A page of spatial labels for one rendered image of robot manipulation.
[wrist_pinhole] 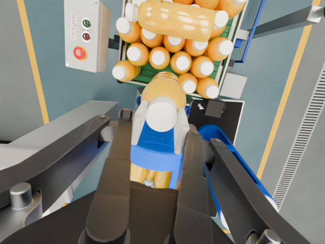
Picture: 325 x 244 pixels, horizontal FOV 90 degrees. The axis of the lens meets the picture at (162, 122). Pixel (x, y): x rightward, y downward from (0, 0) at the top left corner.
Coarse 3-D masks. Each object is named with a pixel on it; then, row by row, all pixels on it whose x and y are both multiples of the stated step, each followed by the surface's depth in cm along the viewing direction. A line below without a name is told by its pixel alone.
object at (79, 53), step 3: (75, 48) 49; (78, 48) 49; (81, 48) 49; (75, 51) 50; (78, 51) 50; (81, 51) 50; (84, 51) 50; (75, 54) 50; (78, 54) 50; (81, 54) 50; (84, 54) 50; (75, 57) 50; (78, 57) 50; (81, 57) 50; (84, 57) 50
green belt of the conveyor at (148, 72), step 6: (228, 24) 64; (228, 30) 65; (222, 36) 65; (126, 48) 68; (150, 48) 68; (126, 54) 69; (144, 66) 71; (150, 66) 70; (168, 66) 70; (216, 66) 70; (144, 72) 71; (150, 72) 71; (156, 72) 71; (174, 72) 71; (216, 72) 70; (138, 78) 72; (144, 78) 72; (150, 78) 72; (132, 84) 75; (192, 96) 75
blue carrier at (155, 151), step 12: (144, 132) 58; (156, 132) 59; (168, 132) 62; (144, 144) 50; (156, 144) 52; (168, 144) 53; (132, 156) 50; (144, 156) 48; (156, 156) 48; (168, 156) 48; (180, 156) 50; (156, 168) 49; (168, 168) 50
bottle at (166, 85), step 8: (160, 72) 38; (168, 72) 36; (152, 80) 26; (160, 80) 24; (168, 80) 24; (176, 80) 28; (152, 88) 23; (160, 88) 22; (168, 88) 22; (176, 88) 23; (144, 96) 23; (152, 96) 22; (160, 96) 21; (168, 96) 22; (176, 96) 22; (184, 96) 24; (176, 104) 22; (184, 104) 24
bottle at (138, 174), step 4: (132, 164) 59; (132, 168) 60; (136, 168) 59; (140, 168) 59; (144, 168) 60; (132, 172) 60; (136, 172) 60; (140, 172) 60; (144, 172) 61; (132, 176) 61; (136, 176) 60; (140, 176) 60; (144, 176) 62; (132, 180) 61; (136, 180) 61; (140, 180) 61; (144, 180) 64
